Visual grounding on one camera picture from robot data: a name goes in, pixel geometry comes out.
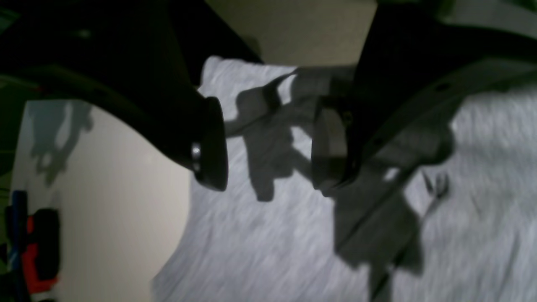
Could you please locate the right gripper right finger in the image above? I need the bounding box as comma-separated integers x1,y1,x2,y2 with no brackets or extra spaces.
311,0,537,192

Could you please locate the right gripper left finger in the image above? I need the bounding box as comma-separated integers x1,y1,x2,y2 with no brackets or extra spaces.
1,0,229,191

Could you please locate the grey T-shirt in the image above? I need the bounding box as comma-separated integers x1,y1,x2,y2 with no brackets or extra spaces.
152,57,537,302

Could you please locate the orange black clamp upper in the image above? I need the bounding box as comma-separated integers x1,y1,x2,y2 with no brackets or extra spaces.
1,190,61,302

